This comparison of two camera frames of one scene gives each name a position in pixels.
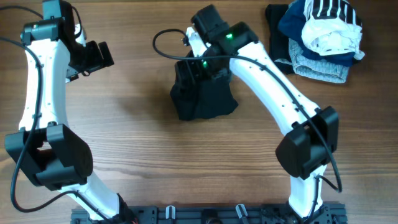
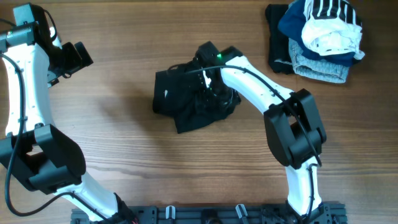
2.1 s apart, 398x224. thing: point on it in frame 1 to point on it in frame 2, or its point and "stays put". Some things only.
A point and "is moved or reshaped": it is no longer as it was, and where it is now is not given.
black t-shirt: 201,98 is moved or reshaped
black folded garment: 278,40 stays put
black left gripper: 98,60 to 76,60
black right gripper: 194,71 to 231,96
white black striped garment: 331,27 stays put
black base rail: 217,214 stays put
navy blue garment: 290,23 stays put
